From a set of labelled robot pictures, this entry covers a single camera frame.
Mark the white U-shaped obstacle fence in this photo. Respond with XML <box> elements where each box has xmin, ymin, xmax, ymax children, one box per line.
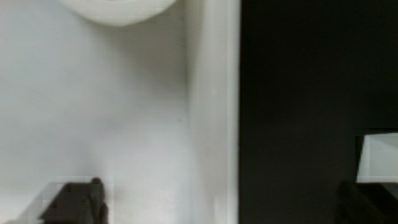
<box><xmin>357</xmin><ymin>133</ymin><xmax>398</xmax><ymax>183</ymax></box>

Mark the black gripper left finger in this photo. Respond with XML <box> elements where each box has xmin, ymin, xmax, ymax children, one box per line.
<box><xmin>39</xmin><ymin>178</ymin><xmax>108</xmax><ymax>224</ymax></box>

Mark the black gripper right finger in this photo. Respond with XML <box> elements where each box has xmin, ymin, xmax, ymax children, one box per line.
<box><xmin>334</xmin><ymin>182</ymin><xmax>398</xmax><ymax>224</ymax></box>

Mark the white square tabletop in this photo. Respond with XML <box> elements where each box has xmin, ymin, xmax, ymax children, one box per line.
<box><xmin>0</xmin><ymin>0</ymin><xmax>240</xmax><ymax>224</ymax></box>

